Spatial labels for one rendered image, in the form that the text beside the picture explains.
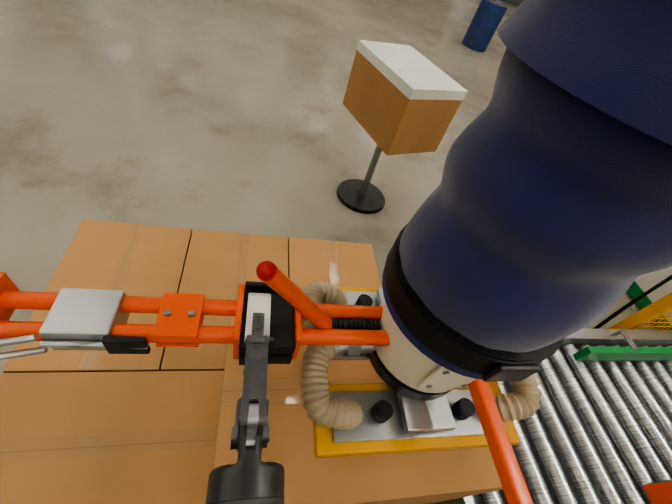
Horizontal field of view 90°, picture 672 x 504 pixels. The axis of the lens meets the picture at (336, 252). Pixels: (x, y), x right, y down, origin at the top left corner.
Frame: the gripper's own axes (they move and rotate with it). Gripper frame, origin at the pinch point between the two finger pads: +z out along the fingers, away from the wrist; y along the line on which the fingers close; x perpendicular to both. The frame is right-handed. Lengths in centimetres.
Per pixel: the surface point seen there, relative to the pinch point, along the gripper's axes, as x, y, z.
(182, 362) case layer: -20, 69, 23
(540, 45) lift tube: 14.5, -37.9, -0.8
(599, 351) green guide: 139, 59, 24
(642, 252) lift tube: 23.8, -30.2, -10.0
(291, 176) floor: 23, 123, 196
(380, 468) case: 25.4, 28.7, -14.0
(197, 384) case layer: -14, 69, 16
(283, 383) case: 7.0, 28.7, 2.0
